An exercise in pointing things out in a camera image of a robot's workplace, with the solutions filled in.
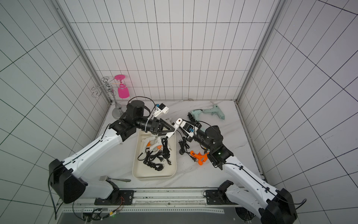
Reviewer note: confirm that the chrome wine glass rack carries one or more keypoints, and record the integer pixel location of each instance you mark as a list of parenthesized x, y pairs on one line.
[(108, 88)]

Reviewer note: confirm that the metal fork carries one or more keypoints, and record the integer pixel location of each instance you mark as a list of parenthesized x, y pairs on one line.
[(106, 178)]

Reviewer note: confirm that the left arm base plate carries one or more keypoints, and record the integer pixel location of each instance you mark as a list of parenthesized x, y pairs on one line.
[(120, 197)]

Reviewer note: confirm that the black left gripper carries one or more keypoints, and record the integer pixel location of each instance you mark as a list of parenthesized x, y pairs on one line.
[(155, 127)]

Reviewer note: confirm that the pink plastic wine glass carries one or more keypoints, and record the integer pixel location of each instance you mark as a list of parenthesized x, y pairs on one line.
[(122, 90)]

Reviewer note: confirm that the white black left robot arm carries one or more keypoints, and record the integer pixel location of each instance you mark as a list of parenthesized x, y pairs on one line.
[(65, 177)]

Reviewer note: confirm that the orange glue gun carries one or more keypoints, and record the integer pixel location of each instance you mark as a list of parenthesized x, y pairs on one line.
[(199, 157)]

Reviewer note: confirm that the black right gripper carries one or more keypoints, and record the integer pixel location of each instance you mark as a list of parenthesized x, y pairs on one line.
[(186, 130)]

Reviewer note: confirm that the large mint glue gun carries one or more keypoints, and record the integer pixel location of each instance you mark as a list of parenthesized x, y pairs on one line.
[(215, 110)]

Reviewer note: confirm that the aluminium mounting rail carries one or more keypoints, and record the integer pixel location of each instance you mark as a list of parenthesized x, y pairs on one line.
[(167, 200)]

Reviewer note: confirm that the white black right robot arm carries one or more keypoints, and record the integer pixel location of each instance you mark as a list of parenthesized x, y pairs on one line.
[(270, 205)]

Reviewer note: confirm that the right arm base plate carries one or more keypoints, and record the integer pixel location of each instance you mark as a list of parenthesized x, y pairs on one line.
[(216, 197)]

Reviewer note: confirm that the small white glue gun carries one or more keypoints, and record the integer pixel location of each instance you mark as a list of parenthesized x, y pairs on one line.
[(176, 125)]

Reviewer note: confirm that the white mini glue gun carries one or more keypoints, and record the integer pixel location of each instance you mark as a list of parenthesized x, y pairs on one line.
[(152, 144)]

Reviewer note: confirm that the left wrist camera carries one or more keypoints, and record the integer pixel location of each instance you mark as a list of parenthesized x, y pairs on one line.
[(160, 110)]

